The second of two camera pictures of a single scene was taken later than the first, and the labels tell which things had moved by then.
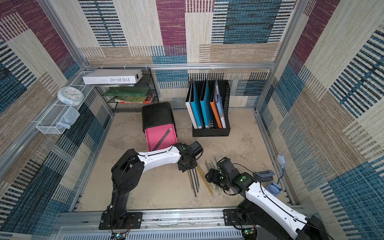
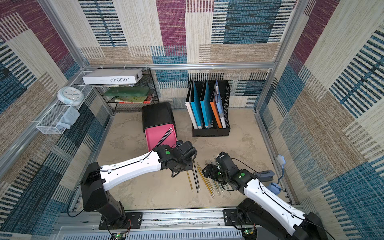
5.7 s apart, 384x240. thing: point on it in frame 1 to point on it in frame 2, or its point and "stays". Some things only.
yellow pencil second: x=206 y=183 stays
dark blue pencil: x=193 y=182 to x=165 y=136
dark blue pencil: x=162 y=138 stays
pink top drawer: x=154 y=135 stays
